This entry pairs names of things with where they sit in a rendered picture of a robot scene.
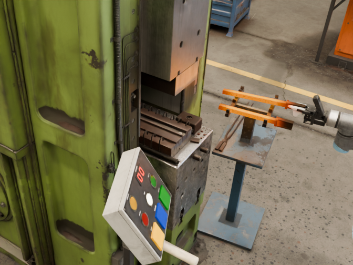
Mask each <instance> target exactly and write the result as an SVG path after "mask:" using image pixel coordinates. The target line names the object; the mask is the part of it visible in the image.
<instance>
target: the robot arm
mask: <svg viewBox="0 0 353 265"><path fill-rule="evenodd" d="M313 102H314V104H315V106H314V105H310V104H307V103H299V104H304V105H306V107H305V108H302V107H297V106H292V105H288V107H289V108H291V109H292V110H293V116H294V117H297V116H298V115H299V114H301V115H303V114H305V116H304V121H303V123H306V122H307V121H309V122H310V125H313V124H316V125H320V126H324V125H325V123H326V126H329V127H334V128H337V129H338V130H337V133H336V137H335V140H334V143H333V148H334V149H335V150H336V151H338V152H340V153H343V154H345V153H348V152H349V150H353V115H351V114H347V113H343V112H339V111H336V110H332V109H331V110H330V111H328V110H327V112H326V113H325V111H324V109H323V106H322V104H321V101H320V97H319V95H315V96H314V97H313ZM306 124H309V123H306Z"/></svg>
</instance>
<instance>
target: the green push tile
mask: <svg viewBox="0 0 353 265"><path fill-rule="evenodd" d="M158 198H159V200H160V201H161V203H162V204H163V205H164V207H165V208H166V210H169V204H170V196H169V194H168V193H167V191H166V190H165V188H164V187H163V185H161V187H160V192H159V197H158Z"/></svg>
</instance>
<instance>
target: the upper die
mask: <svg viewBox="0 0 353 265"><path fill-rule="evenodd" d="M198 61H199V60H196V61H195V63H194V64H192V65H191V66H190V67H188V68H187V69H186V70H184V71H183V72H182V73H180V74H178V75H177V77H175V78H174V79H172V80H171V81H167V80H164V79H161V78H158V77H155V76H152V75H149V74H146V73H144V72H141V84H142V85H145V86H148V87H151V88H153V89H156V90H159V91H161V92H164V93H167V94H169V95H172V96H176V95H177V94H178V93H179V92H181V91H182V90H183V89H185V87H186V86H188V85H189V84H190V83H192V82H193V81H194V80H195V79H196V78H197V72H198Z"/></svg>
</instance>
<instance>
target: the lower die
mask: <svg viewBox="0 0 353 265"><path fill-rule="evenodd" d="M140 113H142V114H145V115H147V116H150V117H152V118H155V119H157V120H160V121H162V122H164V123H167V124H169V125H172V126H175V127H178V128H180V129H183V130H185V131H186V134H185V135H184V136H183V134H181V133H178V132H176V131H173V130H171V129H168V128H165V127H163V126H160V125H158V124H155V123H153V122H151V121H148V120H146V119H143V118H140V137H139V143H141V144H143V133H144V132H145V131H146V130H147V131H148V134H147V132H146V133H145V134H144V144H145V145H146V146H148V147H150V146H151V136H152V135H153V134H155V135H156V137H154V135H153V137H152V148H153V149H155V150H159V139H160V138H161V137H163V138H164V140H163V141H162V139H161V140H160V152H162V153H164V154H167V155H169V156H171V157H173V156H174V155H175V154H176V153H177V152H178V151H179V150H180V149H181V148H182V147H183V146H184V145H185V144H186V143H187V142H188V141H189V140H190V139H191V131H192V127H191V126H188V125H186V126H185V124H183V123H181V122H179V123H178V121H176V120H173V119H171V120H170V118H168V117H166V116H164V117H163V115H160V114H155V112H153V111H148V110H147V109H145V108H142V109H141V110H140ZM179 148H180V149H179Z"/></svg>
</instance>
